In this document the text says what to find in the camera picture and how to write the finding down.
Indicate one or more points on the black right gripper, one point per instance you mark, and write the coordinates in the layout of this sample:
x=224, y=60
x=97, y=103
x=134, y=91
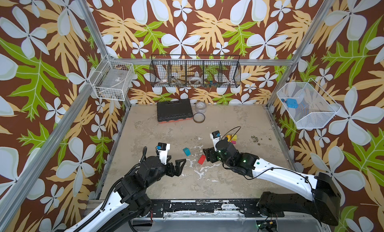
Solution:
x=210, y=155

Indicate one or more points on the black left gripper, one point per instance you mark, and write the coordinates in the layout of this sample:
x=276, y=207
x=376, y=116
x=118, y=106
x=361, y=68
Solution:
x=178, y=170

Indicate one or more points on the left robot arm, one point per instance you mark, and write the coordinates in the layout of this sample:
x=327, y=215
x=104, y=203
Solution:
x=127, y=198

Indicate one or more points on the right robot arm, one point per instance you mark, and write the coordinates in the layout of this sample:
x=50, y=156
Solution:
x=317, y=195

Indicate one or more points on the red block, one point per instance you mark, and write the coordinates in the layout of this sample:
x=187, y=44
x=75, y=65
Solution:
x=202, y=160

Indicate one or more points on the teal triangular block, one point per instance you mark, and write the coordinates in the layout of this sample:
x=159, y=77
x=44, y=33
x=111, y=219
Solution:
x=187, y=151

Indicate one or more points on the brown tape roll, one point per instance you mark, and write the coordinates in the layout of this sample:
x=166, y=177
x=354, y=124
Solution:
x=199, y=118

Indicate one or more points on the clear tape roll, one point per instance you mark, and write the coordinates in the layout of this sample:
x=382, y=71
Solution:
x=200, y=107

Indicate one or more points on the black red tool case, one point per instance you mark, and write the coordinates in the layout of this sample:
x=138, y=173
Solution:
x=171, y=111

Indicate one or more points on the white tape roll in basket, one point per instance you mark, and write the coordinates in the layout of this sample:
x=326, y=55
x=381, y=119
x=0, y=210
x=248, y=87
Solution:
x=195, y=80

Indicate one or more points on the blue object in basket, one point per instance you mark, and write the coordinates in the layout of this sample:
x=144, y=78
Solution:
x=290, y=103

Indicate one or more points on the white mesh basket right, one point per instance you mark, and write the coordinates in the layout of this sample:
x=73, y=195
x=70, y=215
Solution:
x=316, y=107

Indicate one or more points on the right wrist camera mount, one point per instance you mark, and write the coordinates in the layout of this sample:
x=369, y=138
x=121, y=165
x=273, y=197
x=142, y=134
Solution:
x=215, y=137

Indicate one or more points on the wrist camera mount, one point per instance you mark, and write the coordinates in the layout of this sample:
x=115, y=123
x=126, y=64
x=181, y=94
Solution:
x=162, y=152
x=215, y=137

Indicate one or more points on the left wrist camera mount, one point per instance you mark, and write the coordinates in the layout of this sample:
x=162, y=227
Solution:
x=162, y=152

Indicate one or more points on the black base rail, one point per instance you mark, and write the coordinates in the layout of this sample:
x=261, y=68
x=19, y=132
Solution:
x=248, y=208

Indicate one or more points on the black wire wall basket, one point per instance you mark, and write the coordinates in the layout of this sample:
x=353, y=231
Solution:
x=175, y=70

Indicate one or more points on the white wire basket left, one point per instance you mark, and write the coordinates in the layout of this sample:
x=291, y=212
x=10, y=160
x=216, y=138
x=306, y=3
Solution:
x=111, y=79

